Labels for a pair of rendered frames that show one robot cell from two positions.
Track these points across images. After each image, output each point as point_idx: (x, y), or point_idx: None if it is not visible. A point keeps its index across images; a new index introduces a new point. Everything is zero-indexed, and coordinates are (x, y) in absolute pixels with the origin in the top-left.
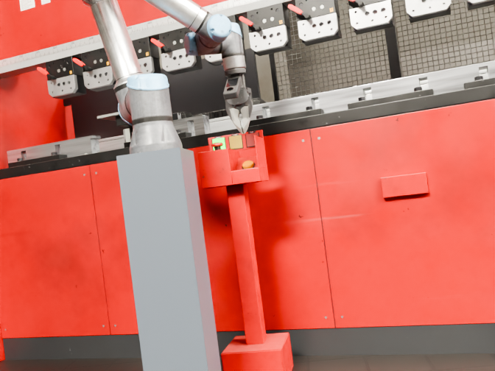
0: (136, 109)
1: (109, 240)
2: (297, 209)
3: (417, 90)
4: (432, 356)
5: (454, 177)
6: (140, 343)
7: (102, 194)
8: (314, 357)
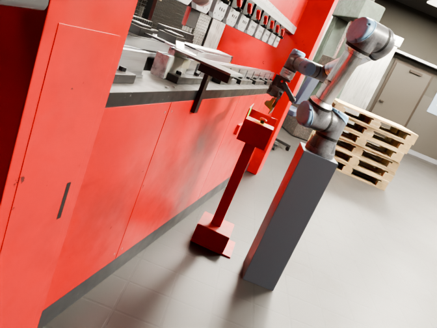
0: (340, 135)
1: (150, 175)
2: (218, 140)
3: (249, 79)
4: (211, 201)
5: None
6: (292, 252)
7: (165, 133)
8: (189, 217)
